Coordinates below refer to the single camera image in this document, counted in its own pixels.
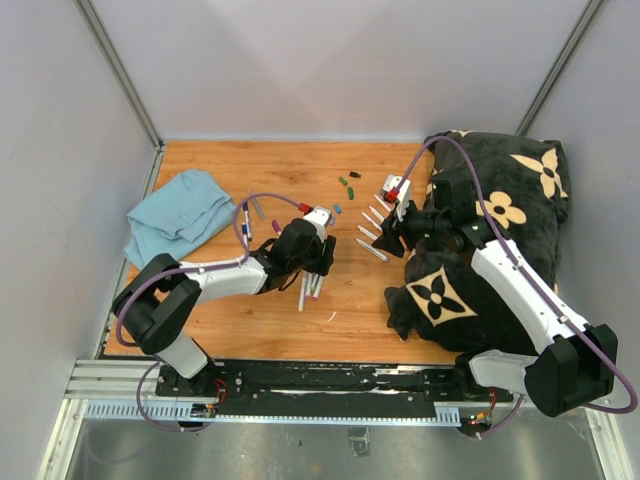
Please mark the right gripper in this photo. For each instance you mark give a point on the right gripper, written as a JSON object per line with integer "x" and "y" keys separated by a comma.
{"x": 391, "y": 242}

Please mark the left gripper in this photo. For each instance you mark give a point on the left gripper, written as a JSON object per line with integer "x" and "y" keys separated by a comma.
{"x": 324, "y": 255}

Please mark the sky blue cap marker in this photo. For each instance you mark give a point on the sky blue cap marker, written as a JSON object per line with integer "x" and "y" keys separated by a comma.
{"x": 367, "y": 233}

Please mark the dark green rainbow marker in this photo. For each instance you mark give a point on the dark green rainbow marker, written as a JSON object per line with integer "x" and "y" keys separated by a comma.
{"x": 372, "y": 221}

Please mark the light green cap marker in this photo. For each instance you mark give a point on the light green cap marker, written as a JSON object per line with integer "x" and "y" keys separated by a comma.
{"x": 314, "y": 284}

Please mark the pink cap marker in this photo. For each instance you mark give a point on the pink cap marker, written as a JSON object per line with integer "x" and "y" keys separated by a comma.
{"x": 309, "y": 285}

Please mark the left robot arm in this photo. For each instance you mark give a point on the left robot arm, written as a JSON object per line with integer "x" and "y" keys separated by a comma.
{"x": 155, "y": 306}

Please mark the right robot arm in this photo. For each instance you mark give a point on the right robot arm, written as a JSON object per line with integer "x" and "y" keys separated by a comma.
{"x": 574, "y": 361}

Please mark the grey clear pen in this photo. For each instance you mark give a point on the grey clear pen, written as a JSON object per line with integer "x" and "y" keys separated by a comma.
{"x": 256, "y": 205}

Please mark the beige cap marker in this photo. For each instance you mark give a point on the beige cap marker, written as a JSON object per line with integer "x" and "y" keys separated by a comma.
{"x": 302, "y": 292}

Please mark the purple cap marker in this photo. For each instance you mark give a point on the purple cap marker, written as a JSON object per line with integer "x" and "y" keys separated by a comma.
{"x": 276, "y": 227}

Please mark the dark blue marker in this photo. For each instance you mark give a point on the dark blue marker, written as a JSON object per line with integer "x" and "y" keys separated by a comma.
{"x": 245, "y": 209}

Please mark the black floral pillow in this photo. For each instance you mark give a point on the black floral pillow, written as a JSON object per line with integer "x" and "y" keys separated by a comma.
{"x": 524, "y": 185}

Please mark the light blue cloth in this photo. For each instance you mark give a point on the light blue cloth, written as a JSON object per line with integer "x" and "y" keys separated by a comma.
{"x": 178, "y": 218}

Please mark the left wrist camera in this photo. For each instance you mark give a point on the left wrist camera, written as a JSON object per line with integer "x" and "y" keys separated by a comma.
{"x": 321, "y": 219}

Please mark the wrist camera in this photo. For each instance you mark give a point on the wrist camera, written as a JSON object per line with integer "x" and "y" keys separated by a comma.
{"x": 321, "y": 219}
{"x": 397, "y": 192}

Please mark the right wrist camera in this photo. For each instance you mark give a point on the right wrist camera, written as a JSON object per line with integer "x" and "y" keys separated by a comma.
{"x": 397, "y": 192}

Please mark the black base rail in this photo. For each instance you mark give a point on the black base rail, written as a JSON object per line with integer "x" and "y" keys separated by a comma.
{"x": 280, "y": 392}

